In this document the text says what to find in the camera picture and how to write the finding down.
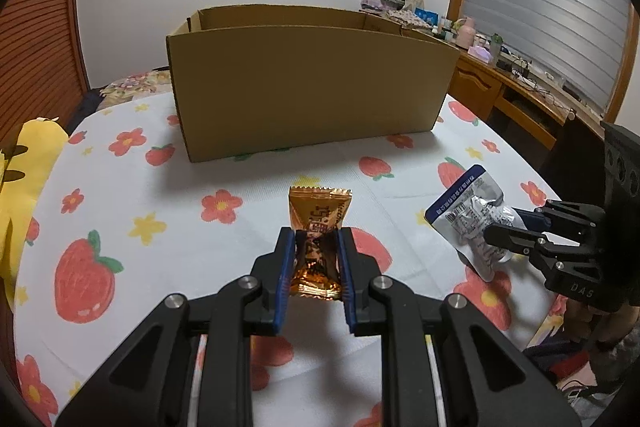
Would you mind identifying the silver blue-edged snack pouch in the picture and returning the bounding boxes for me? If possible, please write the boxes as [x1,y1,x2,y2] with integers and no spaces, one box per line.
[425,165,525,282]

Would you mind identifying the gold foil candy wrapper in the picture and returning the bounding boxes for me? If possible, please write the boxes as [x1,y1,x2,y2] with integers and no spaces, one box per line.
[288,186,352,300]

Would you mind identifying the person's right hand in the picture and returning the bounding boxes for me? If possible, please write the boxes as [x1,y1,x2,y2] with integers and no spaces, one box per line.
[563,299,639,343]

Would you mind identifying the wooden dresser cabinet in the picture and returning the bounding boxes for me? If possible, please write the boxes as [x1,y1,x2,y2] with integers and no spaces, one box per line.
[439,41,606,158]

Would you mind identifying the white floral fruit bedsheet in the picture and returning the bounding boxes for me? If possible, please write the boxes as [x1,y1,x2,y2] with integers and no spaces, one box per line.
[14,94,565,425]

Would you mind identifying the pink bottle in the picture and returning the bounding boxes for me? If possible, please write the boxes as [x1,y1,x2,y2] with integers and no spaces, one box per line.
[456,16,476,50]

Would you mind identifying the yellow plush pillow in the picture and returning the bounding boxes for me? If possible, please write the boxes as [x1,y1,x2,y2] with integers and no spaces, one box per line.
[1,118,68,309]

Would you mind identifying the folded cloth pile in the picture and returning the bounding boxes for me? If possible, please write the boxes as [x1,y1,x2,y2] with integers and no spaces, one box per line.
[360,0,405,12]

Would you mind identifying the floral quilt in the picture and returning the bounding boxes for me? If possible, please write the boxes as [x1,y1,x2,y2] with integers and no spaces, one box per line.
[98,67,172,110]

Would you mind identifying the brown cardboard box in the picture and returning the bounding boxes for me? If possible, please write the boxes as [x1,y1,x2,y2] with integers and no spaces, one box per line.
[166,4,459,162]

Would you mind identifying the brown wooden wardrobe door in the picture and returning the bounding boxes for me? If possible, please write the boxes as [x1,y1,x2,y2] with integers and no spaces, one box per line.
[1,0,89,136]

